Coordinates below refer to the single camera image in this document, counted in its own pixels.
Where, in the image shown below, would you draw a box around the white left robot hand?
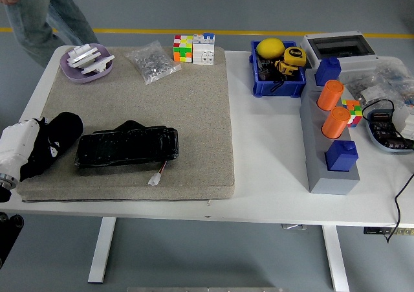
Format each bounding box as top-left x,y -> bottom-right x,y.
0,116 -> 61,179

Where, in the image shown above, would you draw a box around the black rag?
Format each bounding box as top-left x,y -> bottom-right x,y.
19,111 -> 84,183

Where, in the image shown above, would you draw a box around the black glossy panel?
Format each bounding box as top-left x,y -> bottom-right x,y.
74,119 -> 180,169

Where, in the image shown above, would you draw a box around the black table control panel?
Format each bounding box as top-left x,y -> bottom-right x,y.
362,227 -> 414,236

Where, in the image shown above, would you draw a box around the person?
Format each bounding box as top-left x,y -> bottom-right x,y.
0,0 -> 98,69

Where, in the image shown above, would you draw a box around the purple tray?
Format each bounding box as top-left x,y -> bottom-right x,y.
60,43 -> 114,84

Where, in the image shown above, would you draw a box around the white plastic parts stack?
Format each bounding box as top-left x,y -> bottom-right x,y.
66,44 -> 116,76

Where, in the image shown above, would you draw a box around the white table leg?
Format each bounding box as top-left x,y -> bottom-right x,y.
87,217 -> 117,285
321,225 -> 350,292

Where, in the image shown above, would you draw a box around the clear bag of screws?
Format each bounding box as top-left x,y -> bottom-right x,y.
124,39 -> 182,85

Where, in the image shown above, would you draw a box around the grey-brown mat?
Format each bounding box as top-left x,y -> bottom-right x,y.
15,45 -> 235,204

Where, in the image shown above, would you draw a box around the large colourful puzzle cube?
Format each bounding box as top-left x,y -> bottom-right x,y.
173,34 -> 194,63

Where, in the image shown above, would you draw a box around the white circuit breaker block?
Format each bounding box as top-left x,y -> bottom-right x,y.
193,32 -> 216,66

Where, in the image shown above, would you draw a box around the dark electronic part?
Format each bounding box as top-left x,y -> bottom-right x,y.
257,58 -> 281,82

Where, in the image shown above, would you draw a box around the blue plastic bin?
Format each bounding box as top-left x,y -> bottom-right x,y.
248,39 -> 307,98

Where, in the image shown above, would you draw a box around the yellow lemon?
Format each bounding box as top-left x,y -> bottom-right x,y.
256,38 -> 286,59

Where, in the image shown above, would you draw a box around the yellow black tape measure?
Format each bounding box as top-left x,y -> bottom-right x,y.
274,46 -> 307,78

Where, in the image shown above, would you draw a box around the grey block holder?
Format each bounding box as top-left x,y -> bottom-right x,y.
299,67 -> 362,196

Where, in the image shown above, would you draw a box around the orange cylinder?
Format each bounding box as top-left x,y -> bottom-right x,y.
321,106 -> 351,140
316,80 -> 345,111

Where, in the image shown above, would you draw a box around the blue square block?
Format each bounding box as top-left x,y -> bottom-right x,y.
315,57 -> 342,87
324,139 -> 359,173

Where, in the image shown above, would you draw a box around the small colourful puzzle cube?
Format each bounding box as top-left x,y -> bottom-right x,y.
341,99 -> 362,128

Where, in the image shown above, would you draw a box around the clear bag of small parts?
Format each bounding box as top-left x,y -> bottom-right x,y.
371,58 -> 414,110
341,73 -> 389,107

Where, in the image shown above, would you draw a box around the blue-grey tray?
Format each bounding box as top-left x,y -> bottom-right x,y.
362,107 -> 414,154

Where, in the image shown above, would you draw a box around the dark circuit boards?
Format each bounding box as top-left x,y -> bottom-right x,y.
368,110 -> 411,150

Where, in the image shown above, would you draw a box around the white breaker modules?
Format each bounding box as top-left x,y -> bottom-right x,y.
391,105 -> 414,141

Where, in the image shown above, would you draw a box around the white plug with red wires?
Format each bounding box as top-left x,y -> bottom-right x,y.
147,161 -> 168,186

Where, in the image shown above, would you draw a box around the grey electrical enclosure box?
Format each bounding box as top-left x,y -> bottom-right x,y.
300,30 -> 379,76

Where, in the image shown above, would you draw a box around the looped black cable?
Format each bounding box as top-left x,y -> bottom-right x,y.
361,99 -> 397,124

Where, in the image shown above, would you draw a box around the long black cable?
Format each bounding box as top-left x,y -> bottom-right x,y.
386,172 -> 414,244

